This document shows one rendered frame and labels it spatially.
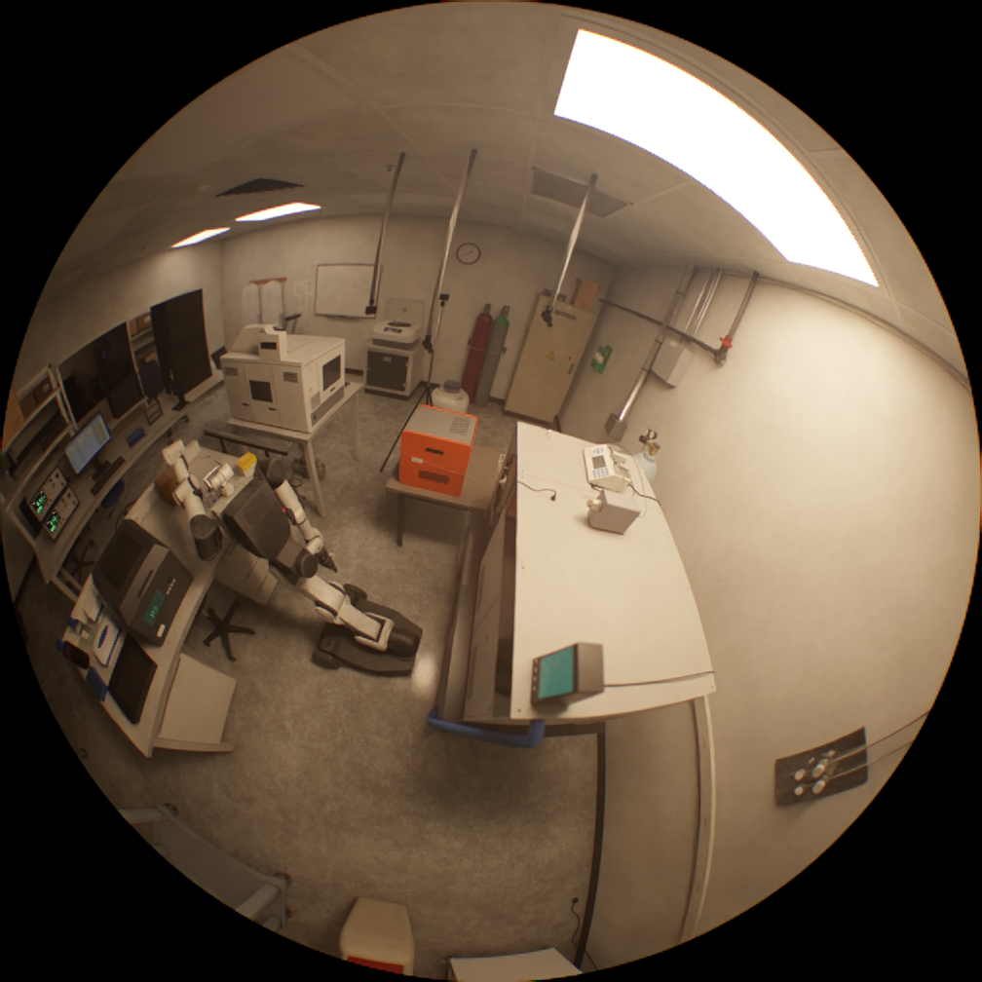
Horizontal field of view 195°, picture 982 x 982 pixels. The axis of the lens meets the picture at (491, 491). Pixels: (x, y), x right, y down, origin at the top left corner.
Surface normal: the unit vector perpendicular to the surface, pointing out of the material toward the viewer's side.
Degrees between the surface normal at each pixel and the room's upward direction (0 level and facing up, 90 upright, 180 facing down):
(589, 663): 0
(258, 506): 69
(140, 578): 51
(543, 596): 0
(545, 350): 90
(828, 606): 90
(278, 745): 0
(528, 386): 90
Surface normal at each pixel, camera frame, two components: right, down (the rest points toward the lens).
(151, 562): 0.90, -0.27
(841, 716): -0.97, -0.22
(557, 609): 0.24, -0.70
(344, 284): -0.07, 0.68
